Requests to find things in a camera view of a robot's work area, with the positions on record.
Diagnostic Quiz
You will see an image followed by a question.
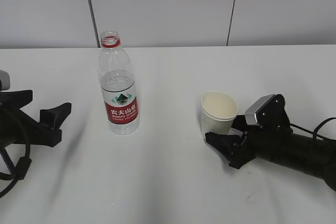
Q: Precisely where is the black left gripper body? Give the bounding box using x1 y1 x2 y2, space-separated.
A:
1 105 62 152

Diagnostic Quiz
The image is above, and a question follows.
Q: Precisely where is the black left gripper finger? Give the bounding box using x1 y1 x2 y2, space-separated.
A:
39 102 71 130
1 90 33 106

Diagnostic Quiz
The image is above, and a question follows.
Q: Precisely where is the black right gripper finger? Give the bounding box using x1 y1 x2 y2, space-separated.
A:
205 132 240 161
230 115 248 135

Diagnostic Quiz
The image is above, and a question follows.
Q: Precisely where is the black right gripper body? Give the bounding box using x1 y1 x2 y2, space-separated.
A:
228 125 291 169

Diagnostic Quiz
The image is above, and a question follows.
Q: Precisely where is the white paper cup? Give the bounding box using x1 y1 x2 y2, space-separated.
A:
201 91 238 138

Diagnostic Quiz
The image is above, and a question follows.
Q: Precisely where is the Nongfu Spring water bottle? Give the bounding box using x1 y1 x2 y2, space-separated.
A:
98 31 139 135

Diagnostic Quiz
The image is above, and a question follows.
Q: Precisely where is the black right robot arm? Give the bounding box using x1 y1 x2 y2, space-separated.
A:
205 121 335 189

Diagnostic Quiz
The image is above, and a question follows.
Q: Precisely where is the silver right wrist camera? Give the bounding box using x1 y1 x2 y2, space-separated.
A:
245 94 285 126

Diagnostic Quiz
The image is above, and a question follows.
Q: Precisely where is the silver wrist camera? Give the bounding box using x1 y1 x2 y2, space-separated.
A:
245 94 285 126
0 70 11 91

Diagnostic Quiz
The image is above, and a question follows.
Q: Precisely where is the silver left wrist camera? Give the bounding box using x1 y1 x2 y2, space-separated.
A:
0 70 11 91

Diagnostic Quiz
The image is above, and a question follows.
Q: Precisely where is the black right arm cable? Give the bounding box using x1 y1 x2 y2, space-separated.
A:
288 116 336 141

